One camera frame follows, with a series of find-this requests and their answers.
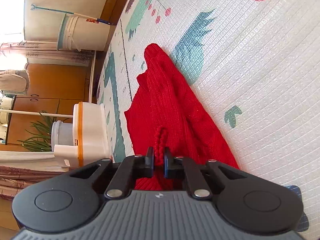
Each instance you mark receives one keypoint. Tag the white pipe along wall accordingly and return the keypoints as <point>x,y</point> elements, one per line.
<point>91,81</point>

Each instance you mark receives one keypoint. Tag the brown patterned curtain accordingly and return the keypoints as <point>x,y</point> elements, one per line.
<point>16,177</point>

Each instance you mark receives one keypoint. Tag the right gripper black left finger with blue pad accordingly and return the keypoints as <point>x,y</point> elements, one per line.
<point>129,170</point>

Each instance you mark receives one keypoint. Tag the wooden cabinet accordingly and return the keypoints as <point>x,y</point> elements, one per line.
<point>53,89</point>

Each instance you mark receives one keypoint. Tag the animal print play mat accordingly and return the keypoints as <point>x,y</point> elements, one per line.
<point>254,66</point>

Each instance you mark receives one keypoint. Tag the white orange child potty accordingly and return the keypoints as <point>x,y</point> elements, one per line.
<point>84,140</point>

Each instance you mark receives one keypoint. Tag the red knitted sweater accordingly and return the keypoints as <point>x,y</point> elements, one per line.
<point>166,113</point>

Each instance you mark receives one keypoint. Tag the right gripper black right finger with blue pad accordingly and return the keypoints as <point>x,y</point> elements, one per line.
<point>185,169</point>

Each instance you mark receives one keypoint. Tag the white planter with green plant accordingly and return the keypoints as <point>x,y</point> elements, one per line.
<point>39,138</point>

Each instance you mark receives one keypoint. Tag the white plastic bucket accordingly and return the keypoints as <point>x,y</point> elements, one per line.
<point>78,33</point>

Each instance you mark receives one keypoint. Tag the blue handled mop stick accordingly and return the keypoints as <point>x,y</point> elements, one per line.
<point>35,7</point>

